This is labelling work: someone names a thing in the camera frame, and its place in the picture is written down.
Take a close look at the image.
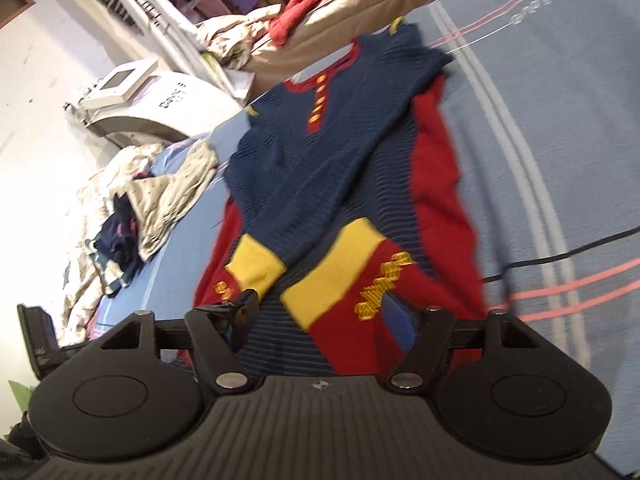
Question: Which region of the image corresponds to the brown massage bed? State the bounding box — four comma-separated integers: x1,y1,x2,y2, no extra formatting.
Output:
245,0,436,98

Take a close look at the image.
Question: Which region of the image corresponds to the floral quilt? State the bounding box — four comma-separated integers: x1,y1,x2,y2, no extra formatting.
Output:
62,142,163,333

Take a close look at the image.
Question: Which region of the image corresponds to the black cable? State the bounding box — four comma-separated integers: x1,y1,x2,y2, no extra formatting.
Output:
481,237,640,283

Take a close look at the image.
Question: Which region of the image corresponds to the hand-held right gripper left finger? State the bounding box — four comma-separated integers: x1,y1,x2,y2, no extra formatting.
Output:
100,287,261,393

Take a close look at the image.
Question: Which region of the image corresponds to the navy pink garment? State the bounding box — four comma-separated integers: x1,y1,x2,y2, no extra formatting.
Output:
97,192,143,286

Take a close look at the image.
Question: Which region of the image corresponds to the crumpled beige blanket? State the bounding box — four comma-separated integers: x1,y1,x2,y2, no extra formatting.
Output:
197,4,283,68

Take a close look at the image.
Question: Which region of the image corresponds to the red jacket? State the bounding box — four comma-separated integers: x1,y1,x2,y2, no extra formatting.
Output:
270,0,366,46

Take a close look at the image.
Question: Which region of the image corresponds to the navy striped red garment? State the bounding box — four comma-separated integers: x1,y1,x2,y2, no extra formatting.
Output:
192,17,488,378

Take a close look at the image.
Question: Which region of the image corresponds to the white beauty machine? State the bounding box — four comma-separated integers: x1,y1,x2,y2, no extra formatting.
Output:
62,57,251,148

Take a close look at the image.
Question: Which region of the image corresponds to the cream polka dot garment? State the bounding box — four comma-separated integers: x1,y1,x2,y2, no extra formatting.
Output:
125,139,219,263

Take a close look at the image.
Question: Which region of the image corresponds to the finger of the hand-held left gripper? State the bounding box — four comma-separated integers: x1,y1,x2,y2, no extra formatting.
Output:
17,304,66,381

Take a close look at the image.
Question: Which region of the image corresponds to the white slotted rack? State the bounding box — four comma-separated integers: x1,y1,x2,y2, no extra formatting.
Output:
95,0,206,53

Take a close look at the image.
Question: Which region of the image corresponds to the green white checkered garment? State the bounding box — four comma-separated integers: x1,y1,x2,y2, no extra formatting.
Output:
87,240,131,298

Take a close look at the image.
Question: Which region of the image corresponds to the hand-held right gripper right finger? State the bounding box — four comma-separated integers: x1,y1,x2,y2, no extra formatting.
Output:
381,292,543,391

